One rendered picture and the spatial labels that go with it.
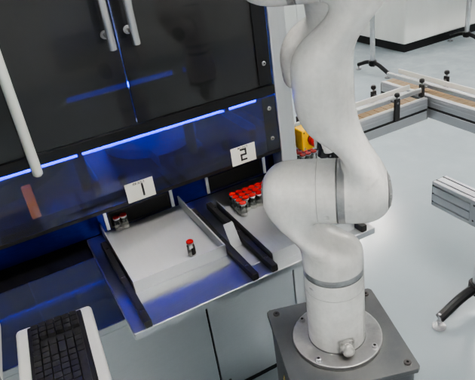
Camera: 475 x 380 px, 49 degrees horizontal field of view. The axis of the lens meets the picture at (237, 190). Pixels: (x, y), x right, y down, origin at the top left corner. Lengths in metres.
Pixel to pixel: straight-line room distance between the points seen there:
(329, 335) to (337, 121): 0.47
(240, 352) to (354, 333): 0.98
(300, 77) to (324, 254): 0.34
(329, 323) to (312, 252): 0.18
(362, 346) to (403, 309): 1.40
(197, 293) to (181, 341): 0.59
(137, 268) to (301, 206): 0.65
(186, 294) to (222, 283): 0.09
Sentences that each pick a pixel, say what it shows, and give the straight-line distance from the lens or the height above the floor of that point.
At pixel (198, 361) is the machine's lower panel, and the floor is 0.29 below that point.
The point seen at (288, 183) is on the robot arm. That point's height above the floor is 1.26.
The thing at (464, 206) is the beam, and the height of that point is 0.50.
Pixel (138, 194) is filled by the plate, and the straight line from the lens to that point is 1.54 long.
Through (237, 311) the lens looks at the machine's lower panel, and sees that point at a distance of 1.93.
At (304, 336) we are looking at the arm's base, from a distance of 1.19.
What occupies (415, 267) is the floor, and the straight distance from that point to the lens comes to 2.80.
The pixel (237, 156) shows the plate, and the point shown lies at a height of 1.02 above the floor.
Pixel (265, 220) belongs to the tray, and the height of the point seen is 0.88.
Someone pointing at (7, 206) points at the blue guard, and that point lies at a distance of 1.48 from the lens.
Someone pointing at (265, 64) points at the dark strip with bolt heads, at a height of 1.28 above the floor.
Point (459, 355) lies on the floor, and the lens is 2.39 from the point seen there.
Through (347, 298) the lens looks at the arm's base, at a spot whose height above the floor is 1.02.
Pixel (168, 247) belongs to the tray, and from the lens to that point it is 1.51.
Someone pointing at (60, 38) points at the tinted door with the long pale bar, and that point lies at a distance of 1.39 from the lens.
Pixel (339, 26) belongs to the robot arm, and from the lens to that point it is 0.80.
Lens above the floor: 1.71
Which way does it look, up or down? 29 degrees down
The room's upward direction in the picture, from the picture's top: 9 degrees counter-clockwise
